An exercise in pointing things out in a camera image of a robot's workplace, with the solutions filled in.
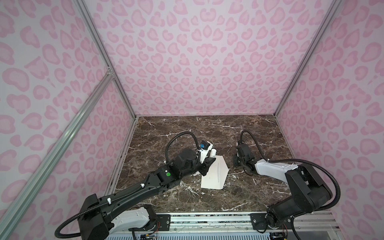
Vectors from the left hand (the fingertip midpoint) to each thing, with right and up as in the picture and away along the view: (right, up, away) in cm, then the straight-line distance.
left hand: (214, 155), depth 70 cm
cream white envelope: (+3, -15, +19) cm, 24 cm away
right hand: (+16, -5, +24) cm, 30 cm away
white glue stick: (-1, +1, -2) cm, 2 cm away
